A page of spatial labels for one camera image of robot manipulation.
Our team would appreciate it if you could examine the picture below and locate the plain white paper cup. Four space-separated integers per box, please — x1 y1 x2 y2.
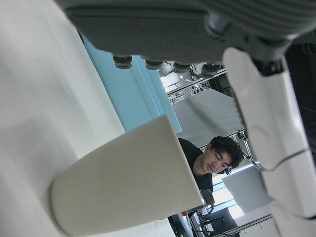
50 114 205 237

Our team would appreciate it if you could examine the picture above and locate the left robot hand grey white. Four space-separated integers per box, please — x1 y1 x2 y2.
53 0 316 237

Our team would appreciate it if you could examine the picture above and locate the light blue board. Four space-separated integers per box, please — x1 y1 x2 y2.
80 32 183 134

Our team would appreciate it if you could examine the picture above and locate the teach pendant with red button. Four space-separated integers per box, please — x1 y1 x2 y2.
167 209 199 237

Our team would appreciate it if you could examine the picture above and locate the small grey flat panel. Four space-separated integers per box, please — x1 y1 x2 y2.
221 164 273 218

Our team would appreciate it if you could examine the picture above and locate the person in black shirt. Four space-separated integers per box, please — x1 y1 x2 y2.
177 135 245 213

